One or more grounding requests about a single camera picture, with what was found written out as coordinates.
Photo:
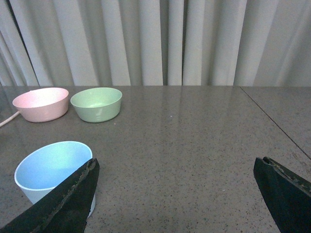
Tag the white pleated curtain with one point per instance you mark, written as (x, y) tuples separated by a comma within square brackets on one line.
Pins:
[(155, 42)]

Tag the light blue plastic cup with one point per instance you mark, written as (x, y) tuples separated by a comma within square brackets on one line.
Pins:
[(44, 169)]

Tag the green plastic bowl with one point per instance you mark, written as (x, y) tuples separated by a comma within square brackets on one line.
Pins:
[(97, 104)]

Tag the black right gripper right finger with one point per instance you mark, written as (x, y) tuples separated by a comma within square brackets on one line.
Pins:
[(286, 195)]

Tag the pink plastic bowl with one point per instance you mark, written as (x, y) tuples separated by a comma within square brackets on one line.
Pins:
[(42, 105)]

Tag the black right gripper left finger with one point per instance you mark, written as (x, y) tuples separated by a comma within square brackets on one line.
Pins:
[(63, 210)]

